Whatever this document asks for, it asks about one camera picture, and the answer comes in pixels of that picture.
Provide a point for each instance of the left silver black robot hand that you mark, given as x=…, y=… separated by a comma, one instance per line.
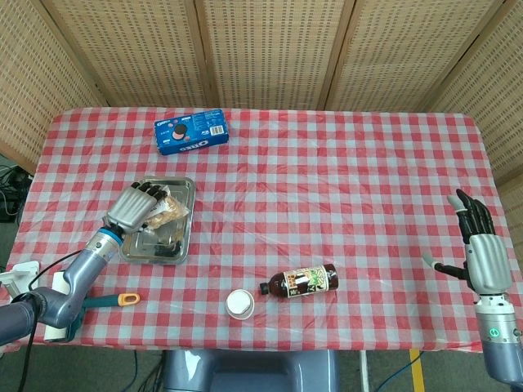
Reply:
x=128, y=210

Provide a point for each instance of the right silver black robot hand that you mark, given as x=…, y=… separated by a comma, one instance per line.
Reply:
x=488, y=261

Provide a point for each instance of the clear snack bag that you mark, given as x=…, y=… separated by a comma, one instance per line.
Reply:
x=171, y=212

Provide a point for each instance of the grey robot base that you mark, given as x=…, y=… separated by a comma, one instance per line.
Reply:
x=249, y=371

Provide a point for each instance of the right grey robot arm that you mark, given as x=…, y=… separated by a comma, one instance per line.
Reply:
x=498, y=339

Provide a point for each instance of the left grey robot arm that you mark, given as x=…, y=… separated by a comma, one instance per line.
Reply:
x=77, y=277

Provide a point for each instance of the silver metal tray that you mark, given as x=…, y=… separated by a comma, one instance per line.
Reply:
x=180, y=241

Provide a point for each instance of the teal lint roller orange tip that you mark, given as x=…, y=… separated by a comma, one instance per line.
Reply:
x=106, y=301

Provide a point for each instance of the blue Oreo cookie box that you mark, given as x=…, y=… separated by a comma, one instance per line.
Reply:
x=191, y=131

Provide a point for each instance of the white paper cup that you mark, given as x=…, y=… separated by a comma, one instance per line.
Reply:
x=240, y=304

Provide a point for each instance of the red white checkered tablecloth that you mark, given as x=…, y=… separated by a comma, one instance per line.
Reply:
x=286, y=183

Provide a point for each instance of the white table leg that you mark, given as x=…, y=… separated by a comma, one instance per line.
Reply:
x=364, y=371

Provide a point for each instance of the brown tea bottle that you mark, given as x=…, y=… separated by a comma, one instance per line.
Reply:
x=304, y=281

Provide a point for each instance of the bamboo folding screen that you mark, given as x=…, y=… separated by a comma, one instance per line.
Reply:
x=265, y=49

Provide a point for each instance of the white bracket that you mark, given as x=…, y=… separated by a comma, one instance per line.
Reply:
x=18, y=273

